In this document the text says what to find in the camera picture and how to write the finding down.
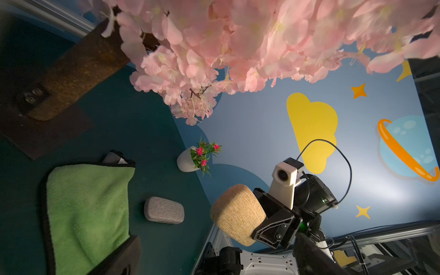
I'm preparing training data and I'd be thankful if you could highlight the green grey microfiber cloth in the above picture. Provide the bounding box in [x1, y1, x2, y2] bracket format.
[41, 151, 136, 275]

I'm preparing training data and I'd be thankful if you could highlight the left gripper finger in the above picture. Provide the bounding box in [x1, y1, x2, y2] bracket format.
[89, 236, 142, 275]

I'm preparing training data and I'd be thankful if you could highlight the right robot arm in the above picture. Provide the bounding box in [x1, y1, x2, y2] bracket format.
[193, 184, 345, 275]

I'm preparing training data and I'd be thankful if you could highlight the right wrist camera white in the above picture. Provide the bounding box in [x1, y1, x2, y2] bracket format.
[269, 158, 304, 210]

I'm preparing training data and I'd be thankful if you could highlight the back aluminium frame bar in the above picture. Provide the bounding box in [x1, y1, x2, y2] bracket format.
[6, 0, 95, 37]

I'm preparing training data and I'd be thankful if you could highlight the brown tree base plate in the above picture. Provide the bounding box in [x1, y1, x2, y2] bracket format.
[1, 67, 94, 160]

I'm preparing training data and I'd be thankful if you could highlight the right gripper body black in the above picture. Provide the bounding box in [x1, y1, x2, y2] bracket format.
[251, 174, 338, 249]

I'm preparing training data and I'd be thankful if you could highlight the tan eyeglass case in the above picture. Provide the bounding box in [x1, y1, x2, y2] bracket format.
[210, 184, 267, 247]

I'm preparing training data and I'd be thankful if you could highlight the small pink flower pot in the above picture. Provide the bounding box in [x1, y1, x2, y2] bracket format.
[176, 139, 222, 175]

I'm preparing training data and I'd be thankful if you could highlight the pink cherry blossom tree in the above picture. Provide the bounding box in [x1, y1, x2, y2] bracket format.
[27, 0, 440, 126]

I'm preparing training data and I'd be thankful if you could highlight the grey eyeglass case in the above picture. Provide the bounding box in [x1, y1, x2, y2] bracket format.
[144, 197, 184, 224]

